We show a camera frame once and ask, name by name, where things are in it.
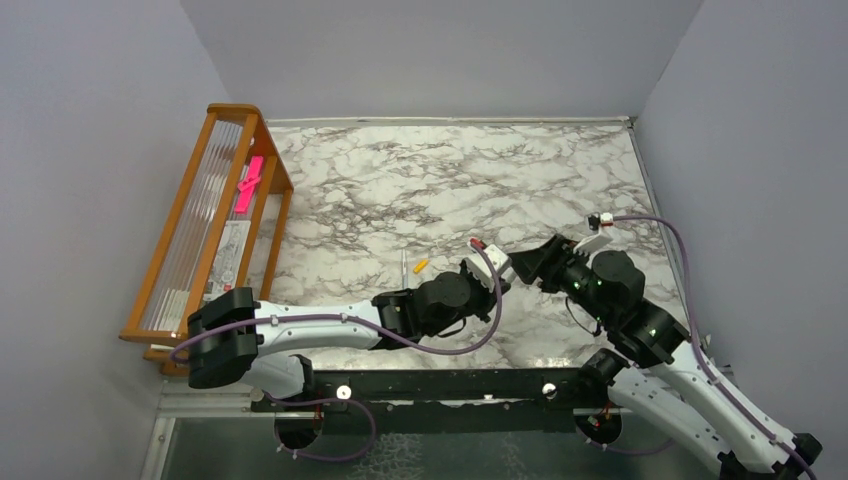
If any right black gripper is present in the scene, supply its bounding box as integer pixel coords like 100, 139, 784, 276
506, 232, 614, 326

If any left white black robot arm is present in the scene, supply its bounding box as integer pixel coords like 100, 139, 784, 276
175, 250, 511, 411

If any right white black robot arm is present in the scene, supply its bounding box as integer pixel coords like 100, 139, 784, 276
509, 235, 822, 479

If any yellow pen cap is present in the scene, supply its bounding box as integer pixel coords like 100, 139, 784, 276
413, 259, 429, 274

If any white pen leftmost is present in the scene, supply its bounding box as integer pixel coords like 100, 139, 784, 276
400, 249, 409, 289

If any pink clip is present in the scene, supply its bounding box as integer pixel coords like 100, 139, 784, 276
233, 155, 264, 215

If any wooden rack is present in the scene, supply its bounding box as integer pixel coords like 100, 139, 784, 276
119, 103, 294, 377

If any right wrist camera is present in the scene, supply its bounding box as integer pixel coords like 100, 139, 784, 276
573, 212, 614, 256

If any black mounting rail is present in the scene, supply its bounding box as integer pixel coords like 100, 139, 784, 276
250, 367, 609, 435

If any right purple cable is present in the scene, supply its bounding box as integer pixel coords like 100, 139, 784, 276
574, 213, 819, 480

